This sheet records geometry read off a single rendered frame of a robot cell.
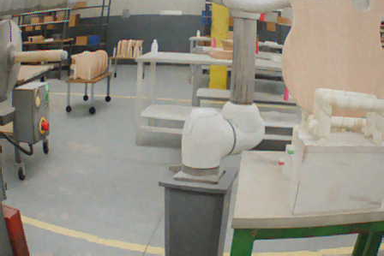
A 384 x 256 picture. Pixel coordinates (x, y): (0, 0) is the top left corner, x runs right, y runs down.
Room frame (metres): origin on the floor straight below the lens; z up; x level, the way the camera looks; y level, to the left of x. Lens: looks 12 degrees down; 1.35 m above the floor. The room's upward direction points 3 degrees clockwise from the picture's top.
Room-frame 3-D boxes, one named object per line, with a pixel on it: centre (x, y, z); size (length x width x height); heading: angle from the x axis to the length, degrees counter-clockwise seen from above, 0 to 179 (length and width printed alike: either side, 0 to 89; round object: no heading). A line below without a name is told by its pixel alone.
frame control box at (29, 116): (1.47, 0.66, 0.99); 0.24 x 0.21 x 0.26; 84
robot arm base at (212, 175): (1.90, -0.03, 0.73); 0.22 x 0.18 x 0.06; 76
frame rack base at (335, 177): (0.98, -0.38, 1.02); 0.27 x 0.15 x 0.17; 87
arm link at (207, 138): (1.90, -0.05, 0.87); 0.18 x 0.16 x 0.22; 128
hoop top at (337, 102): (0.94, -0.38, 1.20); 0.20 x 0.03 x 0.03; 86
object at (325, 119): (0.94, -0.29, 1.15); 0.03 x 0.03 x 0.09
